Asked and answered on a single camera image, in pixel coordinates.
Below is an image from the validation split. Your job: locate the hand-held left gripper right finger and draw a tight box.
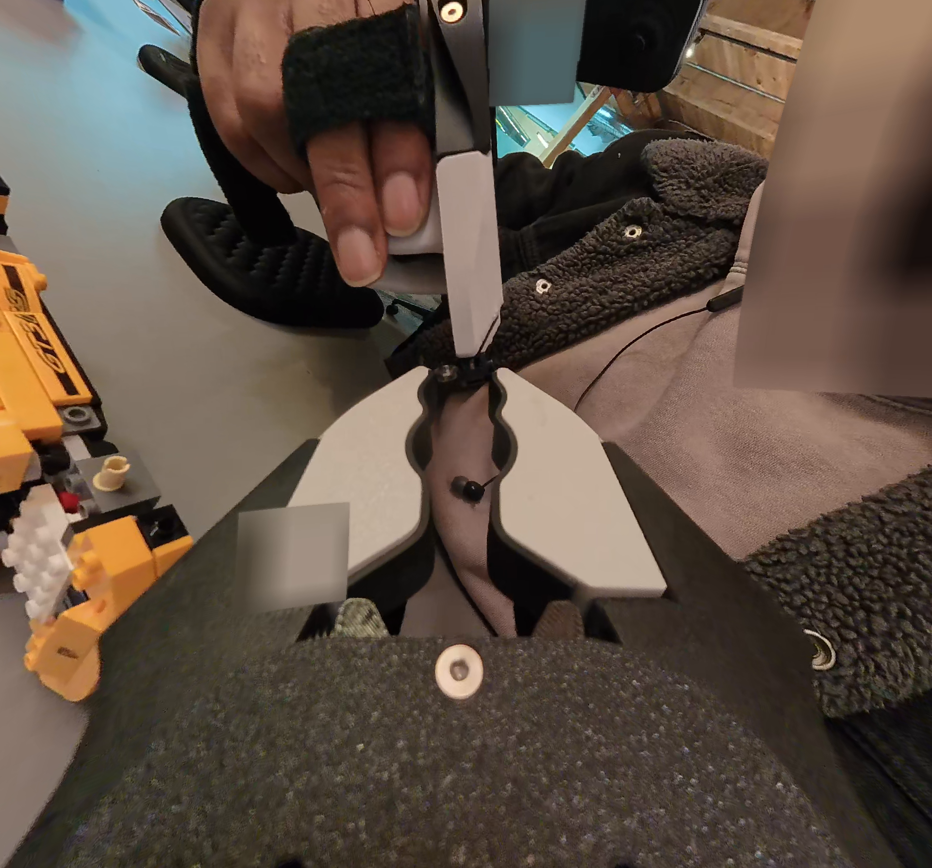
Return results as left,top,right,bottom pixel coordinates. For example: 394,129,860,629
489,367,667,601

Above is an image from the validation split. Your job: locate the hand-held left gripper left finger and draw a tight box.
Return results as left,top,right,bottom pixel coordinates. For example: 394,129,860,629
287,366,436,585

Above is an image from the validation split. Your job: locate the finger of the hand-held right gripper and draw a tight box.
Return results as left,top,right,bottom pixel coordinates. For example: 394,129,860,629
435,149,505,359

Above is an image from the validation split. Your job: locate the small black lego piece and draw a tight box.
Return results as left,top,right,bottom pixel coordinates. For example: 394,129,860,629
434,358,499,390

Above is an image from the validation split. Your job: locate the orange lego car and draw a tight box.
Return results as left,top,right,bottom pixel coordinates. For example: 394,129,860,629
0,176,195,703

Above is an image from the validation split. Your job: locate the person's right hand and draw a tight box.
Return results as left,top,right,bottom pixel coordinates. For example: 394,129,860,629
193,0,439,289

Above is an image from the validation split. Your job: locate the beige hoodie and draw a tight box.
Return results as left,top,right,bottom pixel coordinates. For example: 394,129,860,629
430,184,932,639

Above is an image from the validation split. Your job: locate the black wired earphone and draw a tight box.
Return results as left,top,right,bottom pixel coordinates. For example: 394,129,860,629
450,284,745,506

